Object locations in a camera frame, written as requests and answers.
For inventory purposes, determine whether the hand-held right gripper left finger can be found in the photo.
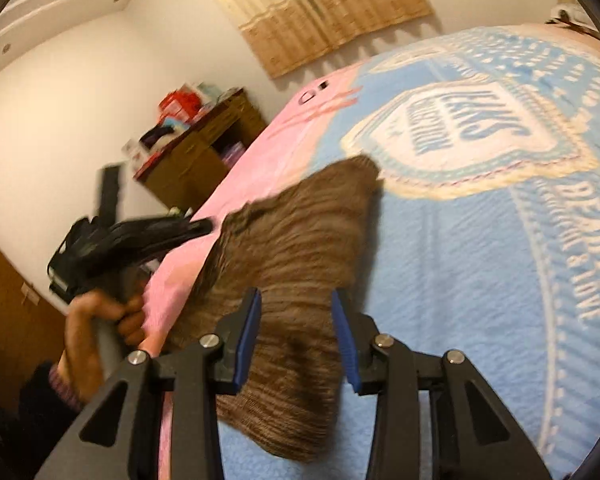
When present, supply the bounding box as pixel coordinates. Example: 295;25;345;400
34;287;262;480

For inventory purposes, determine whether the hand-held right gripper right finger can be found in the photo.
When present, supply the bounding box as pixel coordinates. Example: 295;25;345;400
331;290;553;480

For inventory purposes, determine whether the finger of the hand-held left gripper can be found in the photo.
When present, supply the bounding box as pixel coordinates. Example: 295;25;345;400
127;216;214;263

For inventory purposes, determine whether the brown knitted sweater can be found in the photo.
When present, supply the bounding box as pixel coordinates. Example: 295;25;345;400
162;155;385;463

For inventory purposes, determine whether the person's left forearm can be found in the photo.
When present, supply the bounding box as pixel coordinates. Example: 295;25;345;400
17;360;88;443

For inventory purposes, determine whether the person's left hand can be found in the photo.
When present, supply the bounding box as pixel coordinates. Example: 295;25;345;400
57;287;149;403

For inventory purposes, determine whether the brown wooden desk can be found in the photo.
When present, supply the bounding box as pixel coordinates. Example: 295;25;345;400
132;89;268;213

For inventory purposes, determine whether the black stand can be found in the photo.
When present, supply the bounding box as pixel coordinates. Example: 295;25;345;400
97;165;123;221

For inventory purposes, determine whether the white box with red mark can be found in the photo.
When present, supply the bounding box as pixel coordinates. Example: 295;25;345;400
122;140;146;171

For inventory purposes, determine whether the dark cloth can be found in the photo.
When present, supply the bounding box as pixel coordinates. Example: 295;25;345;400
139;127;176;151

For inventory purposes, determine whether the brown wooden door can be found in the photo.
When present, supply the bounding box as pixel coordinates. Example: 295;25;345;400
0;220;71;411

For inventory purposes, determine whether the blue and pink printed blanket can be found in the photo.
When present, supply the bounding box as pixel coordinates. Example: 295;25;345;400
142;22;600;480

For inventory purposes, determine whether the red gift bag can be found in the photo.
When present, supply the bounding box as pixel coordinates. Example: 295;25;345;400
158;91;201;116

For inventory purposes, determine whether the beige patterned curtain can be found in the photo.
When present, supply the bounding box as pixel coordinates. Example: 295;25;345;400
192;0;433;79

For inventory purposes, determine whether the peach bed sheet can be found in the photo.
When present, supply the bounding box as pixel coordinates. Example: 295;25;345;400
525;20;600;68

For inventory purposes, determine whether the white patterned pillow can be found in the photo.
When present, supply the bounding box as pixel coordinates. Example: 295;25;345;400
547;4;598;36

